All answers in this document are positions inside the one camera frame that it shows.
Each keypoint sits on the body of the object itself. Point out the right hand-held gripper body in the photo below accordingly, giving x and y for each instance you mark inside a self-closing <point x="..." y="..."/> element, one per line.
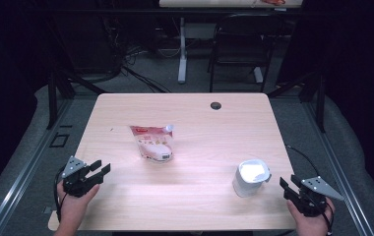
<point x="309" y="203"/>

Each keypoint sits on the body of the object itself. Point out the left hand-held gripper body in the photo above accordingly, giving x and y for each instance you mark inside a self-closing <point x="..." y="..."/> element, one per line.
<point x="76" y="183"/>

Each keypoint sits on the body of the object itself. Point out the white container with hinged lid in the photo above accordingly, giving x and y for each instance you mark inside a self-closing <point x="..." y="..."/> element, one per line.
<point x="250" y="178"/>

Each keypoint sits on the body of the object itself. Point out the pink and white refill pouch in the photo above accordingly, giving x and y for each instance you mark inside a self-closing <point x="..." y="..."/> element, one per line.
<point x="154" y="146"/>

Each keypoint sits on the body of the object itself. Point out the person's right hand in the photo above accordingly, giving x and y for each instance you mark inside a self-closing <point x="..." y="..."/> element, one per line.
<point x="309" y="224"/>

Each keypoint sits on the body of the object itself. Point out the person's left hand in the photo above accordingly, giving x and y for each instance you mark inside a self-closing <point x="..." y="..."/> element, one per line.
<point x="73" y="206"/>

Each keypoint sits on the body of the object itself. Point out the grey tape strip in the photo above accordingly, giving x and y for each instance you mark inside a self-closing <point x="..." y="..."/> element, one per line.
<point x="47" y="210"/>

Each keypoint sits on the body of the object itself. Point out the black metal stand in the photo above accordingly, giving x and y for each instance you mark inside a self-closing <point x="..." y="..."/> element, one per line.
<point x="321" y="105"/>
<point x="52" y="98"/>

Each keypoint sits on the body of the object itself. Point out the white desk foot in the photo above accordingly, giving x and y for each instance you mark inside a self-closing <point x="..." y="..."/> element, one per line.
<point x="258" y="74"/>

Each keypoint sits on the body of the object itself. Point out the white desk leg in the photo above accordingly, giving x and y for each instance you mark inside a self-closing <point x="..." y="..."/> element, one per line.
<point x="182" y="52"/>

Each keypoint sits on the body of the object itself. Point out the black folding chair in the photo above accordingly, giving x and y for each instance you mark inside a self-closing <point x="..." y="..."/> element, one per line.
<point x="245" y="42"/>

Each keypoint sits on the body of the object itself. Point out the orange thing on background desk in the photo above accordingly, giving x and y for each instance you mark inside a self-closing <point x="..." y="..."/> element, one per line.
<point x="273" y="2"/>

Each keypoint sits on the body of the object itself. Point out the light wooden background desk top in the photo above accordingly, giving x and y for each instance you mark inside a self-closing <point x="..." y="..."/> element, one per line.
<point x="208" y="3"/>

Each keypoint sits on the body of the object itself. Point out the aluminium floor rail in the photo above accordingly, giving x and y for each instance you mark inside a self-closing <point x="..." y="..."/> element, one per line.
<point x="21" y="177"/>
<point x="342" y="177"/>

